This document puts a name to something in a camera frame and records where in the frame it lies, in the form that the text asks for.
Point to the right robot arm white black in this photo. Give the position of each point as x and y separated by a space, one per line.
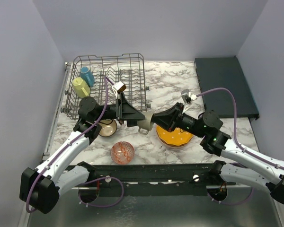
259 170

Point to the small grey cup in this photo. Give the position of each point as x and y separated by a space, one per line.
146 125

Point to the grey wire dish rack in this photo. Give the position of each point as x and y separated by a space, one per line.
127 68

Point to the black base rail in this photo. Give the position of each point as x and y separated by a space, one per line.
155 180

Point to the dark blue flat box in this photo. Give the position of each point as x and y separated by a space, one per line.
225 72

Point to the dark brown cream bowl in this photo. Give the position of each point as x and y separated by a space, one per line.
109 127

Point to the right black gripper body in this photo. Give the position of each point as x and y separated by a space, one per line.
187 123

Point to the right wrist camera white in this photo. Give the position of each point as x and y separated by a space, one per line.
188 98

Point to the blue floral mug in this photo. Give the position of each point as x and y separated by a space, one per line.
87 76

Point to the red patterned bowl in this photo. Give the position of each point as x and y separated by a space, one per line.
122 152

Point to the orange polka dot plate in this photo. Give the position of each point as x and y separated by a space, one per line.
176 138

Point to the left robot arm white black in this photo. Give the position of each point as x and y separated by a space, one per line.
41 187

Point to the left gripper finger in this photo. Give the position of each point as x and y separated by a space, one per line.
127 111
131 123

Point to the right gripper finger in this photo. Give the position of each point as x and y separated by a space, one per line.
167 117
167 127

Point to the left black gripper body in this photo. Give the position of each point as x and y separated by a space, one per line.
112 111

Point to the yellow green mug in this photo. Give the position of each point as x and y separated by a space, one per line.
80 87

